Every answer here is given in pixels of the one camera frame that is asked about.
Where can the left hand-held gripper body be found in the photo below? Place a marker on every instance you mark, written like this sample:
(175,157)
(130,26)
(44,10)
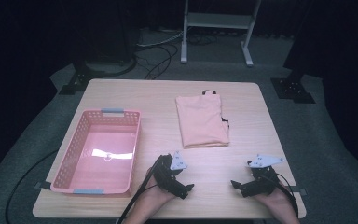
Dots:
(164,174)

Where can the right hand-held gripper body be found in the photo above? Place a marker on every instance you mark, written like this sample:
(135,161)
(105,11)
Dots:
(261,183)

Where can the pink garment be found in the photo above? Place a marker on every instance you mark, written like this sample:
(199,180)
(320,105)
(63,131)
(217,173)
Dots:
(202,121)

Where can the pink plastic perforated basket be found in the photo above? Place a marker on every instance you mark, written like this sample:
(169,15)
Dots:
(74,155)

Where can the person's right hand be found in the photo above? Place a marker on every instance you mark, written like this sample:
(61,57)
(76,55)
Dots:
(275,200)

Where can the person's left hand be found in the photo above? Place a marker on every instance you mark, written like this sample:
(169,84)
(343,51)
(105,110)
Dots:
(155,194)

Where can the grey table edge tab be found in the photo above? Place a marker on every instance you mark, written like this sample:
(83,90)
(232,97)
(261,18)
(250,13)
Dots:
(299,190)
(42,185)

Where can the black stand foot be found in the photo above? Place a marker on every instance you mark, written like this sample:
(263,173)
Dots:
(80,79)

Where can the white metal stand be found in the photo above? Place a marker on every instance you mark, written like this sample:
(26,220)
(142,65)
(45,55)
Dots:
(217,20)

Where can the black floor base plate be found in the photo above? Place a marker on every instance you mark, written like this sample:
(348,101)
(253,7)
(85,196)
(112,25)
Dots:
(292,90)

